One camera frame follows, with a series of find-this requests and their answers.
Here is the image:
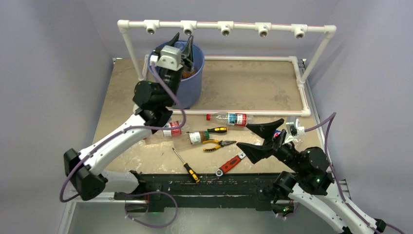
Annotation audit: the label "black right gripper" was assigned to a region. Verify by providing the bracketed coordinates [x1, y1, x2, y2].
[236, 118, 302, 173]

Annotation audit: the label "short orange juice bottle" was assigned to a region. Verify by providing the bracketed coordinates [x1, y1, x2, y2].
[182, 65, 197, 79]

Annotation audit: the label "red label clear bottle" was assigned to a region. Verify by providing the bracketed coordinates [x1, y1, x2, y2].
[206, 112, 254, 127]

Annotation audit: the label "red cap crushed bottle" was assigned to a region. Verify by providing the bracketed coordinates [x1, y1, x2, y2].
[145, 121, 190, 142]

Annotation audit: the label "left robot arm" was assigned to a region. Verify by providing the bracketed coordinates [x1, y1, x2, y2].
[59, 33, 194, 202]

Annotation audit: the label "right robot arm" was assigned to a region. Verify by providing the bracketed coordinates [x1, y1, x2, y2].
[237, 117, 387, 234]

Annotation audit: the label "blue plastic bin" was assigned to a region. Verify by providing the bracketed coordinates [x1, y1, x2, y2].
[147, 40, 206, 110]

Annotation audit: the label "pepsi label bottle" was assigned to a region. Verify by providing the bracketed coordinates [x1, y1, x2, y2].
[273, 130, 282, 138]

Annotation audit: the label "red adjustable wrench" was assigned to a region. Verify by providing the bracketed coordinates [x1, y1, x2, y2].
[215, 152, 246, 177]

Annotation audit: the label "white label amber bottle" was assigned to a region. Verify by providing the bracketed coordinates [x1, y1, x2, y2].
[173, 131, 210, 146]

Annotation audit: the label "yellow black screwdriver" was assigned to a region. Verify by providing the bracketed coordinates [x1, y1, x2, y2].
[172, 147, 200, 183]

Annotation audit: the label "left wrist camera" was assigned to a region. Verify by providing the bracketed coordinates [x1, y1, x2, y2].
[149, 45, 183, 71]

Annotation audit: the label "yellow handle pliers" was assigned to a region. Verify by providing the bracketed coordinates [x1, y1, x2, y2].
[202, 127, 237, 153]

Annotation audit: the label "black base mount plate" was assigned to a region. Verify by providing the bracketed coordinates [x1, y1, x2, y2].
[114, 173, 291, 213]

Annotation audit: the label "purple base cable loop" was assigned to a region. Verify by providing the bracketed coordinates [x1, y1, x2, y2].
[124, 191, 179, 229]

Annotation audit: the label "white PVC pipe frame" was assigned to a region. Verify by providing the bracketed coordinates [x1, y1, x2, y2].
[117, 19, 337, 117]

